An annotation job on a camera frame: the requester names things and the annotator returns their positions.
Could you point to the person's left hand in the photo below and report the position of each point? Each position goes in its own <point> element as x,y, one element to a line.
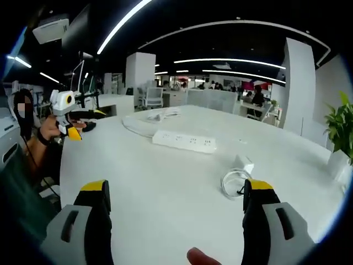
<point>49,127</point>

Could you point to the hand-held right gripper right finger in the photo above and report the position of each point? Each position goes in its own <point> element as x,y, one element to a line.
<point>271,232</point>

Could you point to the white plug and papers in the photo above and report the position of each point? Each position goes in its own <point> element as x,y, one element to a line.
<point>161,113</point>

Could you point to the white pillar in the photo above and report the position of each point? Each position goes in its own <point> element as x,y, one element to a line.
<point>140,73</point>
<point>299,82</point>

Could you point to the black wristband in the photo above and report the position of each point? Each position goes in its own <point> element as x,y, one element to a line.
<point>42,138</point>

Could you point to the long ceiling light strip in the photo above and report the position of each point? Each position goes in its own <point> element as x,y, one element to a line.
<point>121,23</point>

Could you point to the white plant pot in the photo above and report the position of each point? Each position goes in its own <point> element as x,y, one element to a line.
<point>337,165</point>

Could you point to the white charger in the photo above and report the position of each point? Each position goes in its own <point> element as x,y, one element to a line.
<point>244,163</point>

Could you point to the white desk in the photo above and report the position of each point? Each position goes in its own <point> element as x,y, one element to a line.
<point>171,193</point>

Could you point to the person's head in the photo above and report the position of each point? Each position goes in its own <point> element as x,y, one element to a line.
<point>26,93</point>

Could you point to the green potted plant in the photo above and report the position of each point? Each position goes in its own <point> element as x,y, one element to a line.
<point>340,124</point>

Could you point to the person's right hand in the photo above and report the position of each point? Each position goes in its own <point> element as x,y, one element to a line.
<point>200,258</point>

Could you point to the black computer mouse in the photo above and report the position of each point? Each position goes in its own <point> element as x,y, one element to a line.
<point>89,126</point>

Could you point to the white power strip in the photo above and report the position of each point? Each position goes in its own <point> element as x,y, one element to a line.
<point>183,141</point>

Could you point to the ceiling air conditioner unit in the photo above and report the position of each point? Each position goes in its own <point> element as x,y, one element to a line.
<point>51,29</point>

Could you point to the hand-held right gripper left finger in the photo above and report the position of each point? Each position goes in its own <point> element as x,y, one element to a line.
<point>82,229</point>

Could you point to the white desk partition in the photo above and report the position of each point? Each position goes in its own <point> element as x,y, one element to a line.
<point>212,100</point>

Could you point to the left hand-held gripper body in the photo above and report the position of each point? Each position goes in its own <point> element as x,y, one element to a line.
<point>59,103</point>

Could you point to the white grey worn device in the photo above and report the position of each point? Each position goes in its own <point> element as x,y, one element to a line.
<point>9,138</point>

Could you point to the white office chair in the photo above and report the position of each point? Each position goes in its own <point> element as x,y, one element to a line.
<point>153,97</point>

